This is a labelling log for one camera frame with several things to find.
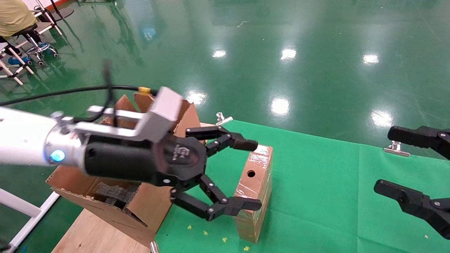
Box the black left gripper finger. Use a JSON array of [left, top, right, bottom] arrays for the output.
[[185, 125, 259, 157], [171, 174, 263, 222]]

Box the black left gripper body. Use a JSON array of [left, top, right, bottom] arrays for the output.
[[84, 135, 208, 192]]

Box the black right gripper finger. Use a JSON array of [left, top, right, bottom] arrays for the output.
[[373, 179, 450, 240], [387, 125, 450, 161]]

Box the small taped cardboard box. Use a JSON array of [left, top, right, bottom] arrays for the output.
[[233, 144, 274, 244]]

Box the large open cardboard carton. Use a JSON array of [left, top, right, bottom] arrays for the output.
[[46, 92, 206, 248]]

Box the black foam insert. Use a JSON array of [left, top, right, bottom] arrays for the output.
[[93, 182, 140, 210]]

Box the green table cloth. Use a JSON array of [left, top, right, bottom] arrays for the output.
[[154, 120, 450, 253]]

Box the black wheeled stool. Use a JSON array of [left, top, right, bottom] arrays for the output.
[[12, 24, 59, 67]]

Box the black round stand base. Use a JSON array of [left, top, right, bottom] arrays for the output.
[[49, 0, 75, 20]]

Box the person in yellow shirt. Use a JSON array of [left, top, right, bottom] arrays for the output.
[[0, 0, 38, 38]]

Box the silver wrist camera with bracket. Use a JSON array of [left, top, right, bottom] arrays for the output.
[[75, 86, 184, 143]]

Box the thin black camera cable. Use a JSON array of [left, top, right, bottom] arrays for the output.
[[0, 59, 159, 123]]

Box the white table leg frame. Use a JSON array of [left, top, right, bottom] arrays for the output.
[[0, 188, 60, 252]]

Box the white pipe frame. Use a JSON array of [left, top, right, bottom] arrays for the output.
[[32, 0, 64, 36], [0, 42, 35, 86]]

